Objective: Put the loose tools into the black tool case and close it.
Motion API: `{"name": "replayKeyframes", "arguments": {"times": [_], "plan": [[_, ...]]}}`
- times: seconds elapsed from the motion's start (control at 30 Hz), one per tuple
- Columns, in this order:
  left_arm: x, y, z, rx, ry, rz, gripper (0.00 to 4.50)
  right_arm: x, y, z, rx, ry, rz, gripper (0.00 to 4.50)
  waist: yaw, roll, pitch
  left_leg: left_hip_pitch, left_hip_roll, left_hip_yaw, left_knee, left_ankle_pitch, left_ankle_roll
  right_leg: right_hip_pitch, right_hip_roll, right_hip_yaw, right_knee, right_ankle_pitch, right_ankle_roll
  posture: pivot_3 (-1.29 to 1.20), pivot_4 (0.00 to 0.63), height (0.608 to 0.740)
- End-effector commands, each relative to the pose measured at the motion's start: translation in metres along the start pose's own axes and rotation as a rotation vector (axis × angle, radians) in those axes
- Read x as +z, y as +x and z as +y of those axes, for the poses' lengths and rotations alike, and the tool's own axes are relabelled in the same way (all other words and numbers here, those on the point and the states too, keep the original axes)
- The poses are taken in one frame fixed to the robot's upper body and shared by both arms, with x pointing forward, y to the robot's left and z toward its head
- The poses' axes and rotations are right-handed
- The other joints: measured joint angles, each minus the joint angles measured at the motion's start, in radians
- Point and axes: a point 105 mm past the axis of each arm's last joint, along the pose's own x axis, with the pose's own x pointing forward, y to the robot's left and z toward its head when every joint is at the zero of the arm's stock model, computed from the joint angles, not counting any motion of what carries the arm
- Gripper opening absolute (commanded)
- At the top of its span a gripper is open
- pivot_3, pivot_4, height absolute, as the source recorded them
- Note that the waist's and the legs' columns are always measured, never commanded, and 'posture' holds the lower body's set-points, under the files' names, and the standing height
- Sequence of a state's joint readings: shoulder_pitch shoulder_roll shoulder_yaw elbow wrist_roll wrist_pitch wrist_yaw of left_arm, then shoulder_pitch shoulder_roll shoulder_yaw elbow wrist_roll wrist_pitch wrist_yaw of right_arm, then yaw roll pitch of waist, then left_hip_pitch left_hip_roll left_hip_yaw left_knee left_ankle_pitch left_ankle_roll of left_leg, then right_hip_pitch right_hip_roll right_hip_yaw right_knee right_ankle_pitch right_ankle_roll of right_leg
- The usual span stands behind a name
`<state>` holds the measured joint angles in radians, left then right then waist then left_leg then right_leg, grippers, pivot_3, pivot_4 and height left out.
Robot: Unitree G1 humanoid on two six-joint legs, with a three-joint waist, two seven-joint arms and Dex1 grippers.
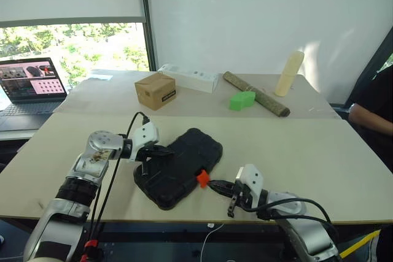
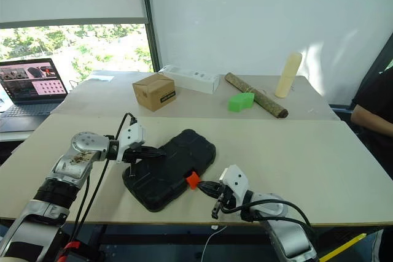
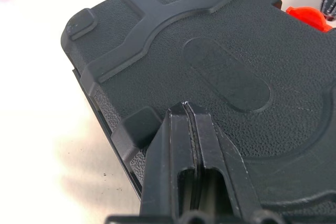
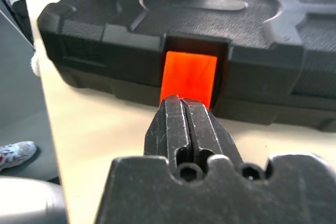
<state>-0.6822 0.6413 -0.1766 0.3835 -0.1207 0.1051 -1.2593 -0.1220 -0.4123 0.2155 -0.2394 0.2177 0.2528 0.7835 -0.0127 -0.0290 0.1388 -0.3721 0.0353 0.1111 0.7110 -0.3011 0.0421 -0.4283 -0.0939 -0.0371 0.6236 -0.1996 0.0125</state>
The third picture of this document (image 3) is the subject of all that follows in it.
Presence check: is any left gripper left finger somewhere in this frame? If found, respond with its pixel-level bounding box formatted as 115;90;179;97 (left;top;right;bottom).
140;101;198;217

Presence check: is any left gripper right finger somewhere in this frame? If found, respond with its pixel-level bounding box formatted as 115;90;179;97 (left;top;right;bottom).
184;102;262;217

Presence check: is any black plastic tool case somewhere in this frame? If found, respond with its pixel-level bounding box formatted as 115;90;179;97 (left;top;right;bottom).
59;0;336;224

